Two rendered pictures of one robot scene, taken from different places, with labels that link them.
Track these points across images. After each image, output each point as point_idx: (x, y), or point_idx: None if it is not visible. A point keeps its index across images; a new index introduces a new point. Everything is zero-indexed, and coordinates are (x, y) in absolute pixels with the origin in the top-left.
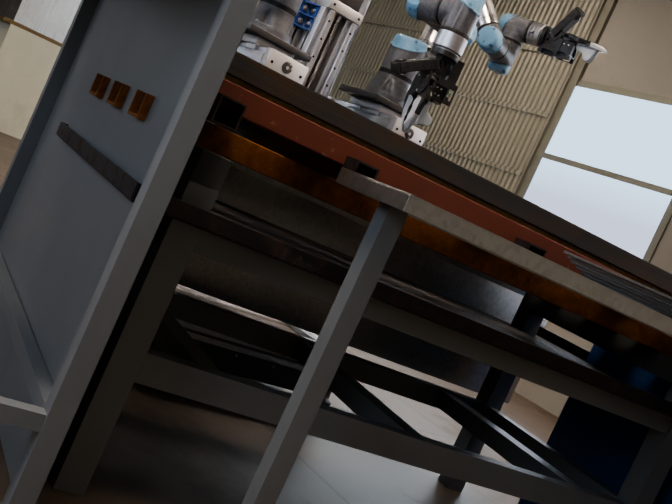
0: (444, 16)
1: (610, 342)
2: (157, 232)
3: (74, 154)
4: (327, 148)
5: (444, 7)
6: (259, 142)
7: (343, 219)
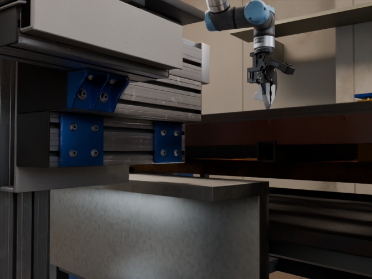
0: (271, 26)
1: (133, 172)
2: None
3: None
4: None
5: (273, 21)
6: (341, 156)
7: None
